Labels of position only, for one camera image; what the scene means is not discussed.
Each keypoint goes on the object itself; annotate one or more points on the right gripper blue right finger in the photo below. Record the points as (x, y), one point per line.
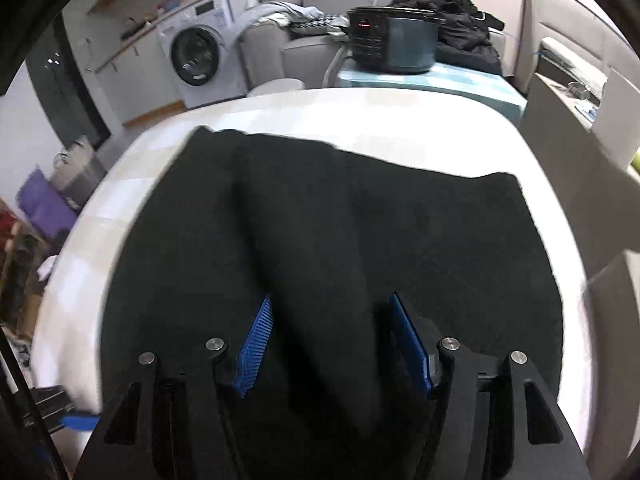
(417, 339)

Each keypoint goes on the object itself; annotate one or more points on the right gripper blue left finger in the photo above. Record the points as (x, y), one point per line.
(253, 349)

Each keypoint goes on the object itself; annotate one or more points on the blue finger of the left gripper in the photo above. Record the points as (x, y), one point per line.
(80, 421)

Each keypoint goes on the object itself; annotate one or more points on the black knit sweater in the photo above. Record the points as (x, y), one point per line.
(328, 236)

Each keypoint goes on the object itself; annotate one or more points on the black clothes pile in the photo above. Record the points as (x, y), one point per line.
(463, 34)

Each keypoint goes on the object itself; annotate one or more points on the purple bag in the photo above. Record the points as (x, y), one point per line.
(44, 207)

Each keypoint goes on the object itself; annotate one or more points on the plaid bed cover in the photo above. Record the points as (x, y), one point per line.
(418, 129)

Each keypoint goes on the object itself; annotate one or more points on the woven laundry basket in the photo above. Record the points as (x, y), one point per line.
(77, 172)

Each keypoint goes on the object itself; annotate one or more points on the light blue side table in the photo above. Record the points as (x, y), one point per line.
(492, 90)

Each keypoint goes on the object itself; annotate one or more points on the dark rice cooker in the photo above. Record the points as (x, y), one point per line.
(391, 39)

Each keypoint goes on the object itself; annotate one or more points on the grey sofa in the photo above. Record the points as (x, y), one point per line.
(272, 51)

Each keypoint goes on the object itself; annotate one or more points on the white washing machine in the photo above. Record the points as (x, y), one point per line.
(202, 56)

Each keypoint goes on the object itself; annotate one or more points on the beige bed headboard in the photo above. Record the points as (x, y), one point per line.
(576, 28)

